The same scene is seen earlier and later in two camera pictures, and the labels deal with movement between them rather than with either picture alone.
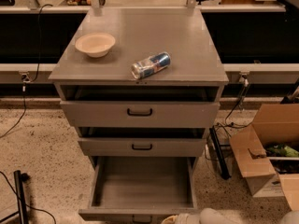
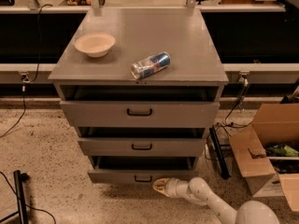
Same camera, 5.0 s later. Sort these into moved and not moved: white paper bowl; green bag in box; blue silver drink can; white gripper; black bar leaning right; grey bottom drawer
Moved: grey bottom drawer; white gripper
Not moved: blue silver drink can; white paper bowl; green bag in box; black bar leaning right
